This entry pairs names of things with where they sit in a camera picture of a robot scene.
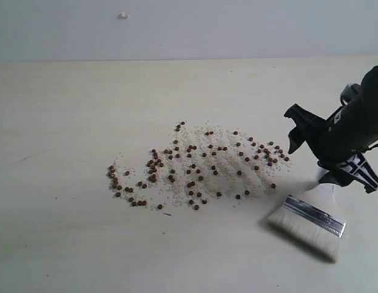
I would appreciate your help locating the pile of white grains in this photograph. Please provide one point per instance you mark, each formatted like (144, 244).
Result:
(198, 165)

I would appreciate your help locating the white wall knob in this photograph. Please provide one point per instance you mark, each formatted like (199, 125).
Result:
(123, 16)

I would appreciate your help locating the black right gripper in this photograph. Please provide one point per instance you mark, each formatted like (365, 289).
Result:
(351, 131)

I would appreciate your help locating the white wide paint brush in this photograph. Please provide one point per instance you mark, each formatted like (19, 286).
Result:
(312, 219)

